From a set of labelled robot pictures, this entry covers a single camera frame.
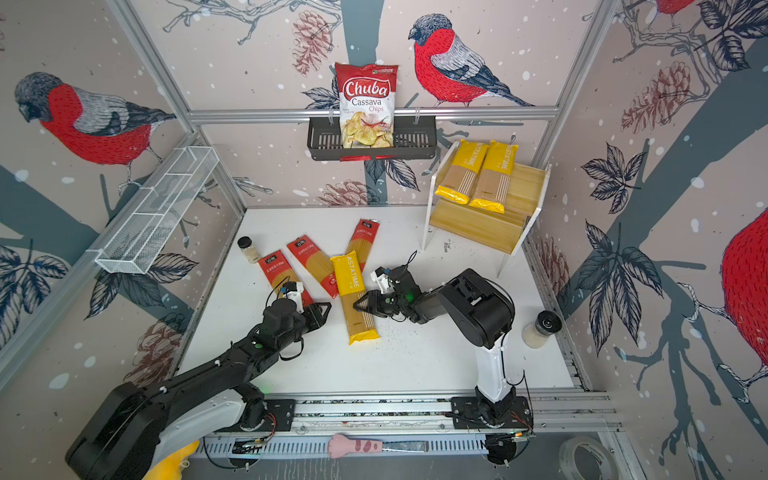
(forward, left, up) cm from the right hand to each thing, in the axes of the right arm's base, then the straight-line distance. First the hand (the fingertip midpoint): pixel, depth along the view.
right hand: (355, 314), depth 90 cm
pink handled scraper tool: (-33, -1, +1) cm, 33 cm away
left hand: (-1, +7, +7) cm, 10 cm away
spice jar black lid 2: (-4, -54, +8) cm, 54 cm away
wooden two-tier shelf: (+23, -46, +13) cm, 53 cm away
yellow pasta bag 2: (+26, -40, +32) cm, 58 cm away
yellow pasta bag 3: (+9, +3, +2) cm, 9 cm away
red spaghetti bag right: (+28, +1, +2) cm, 28 cm away
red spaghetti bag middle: (+19, +16, +1) cm, 25 cm away
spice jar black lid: (+19, +38, +9) cm, 44 cm away
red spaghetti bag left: (+13, +28, +1) cm, 31 cm away
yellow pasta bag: (+26, -30, +33) cm, 51 cm away
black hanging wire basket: (+46, -16, +32) cm, 58 cm away
